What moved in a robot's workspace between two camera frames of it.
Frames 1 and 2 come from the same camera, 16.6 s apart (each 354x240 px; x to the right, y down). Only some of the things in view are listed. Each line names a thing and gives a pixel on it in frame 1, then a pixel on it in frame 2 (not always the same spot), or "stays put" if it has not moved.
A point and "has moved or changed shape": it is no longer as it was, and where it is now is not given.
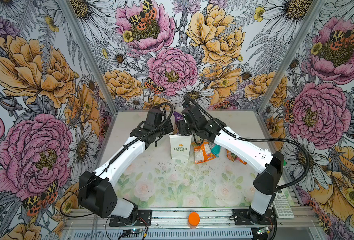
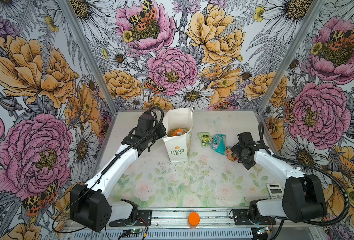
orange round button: x=193 y=218 stays put
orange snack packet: x=232 y=157 stays put
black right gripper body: x=187 y=128 -> x=246 y=162
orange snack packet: x=202 y=152 has moved or changed shape
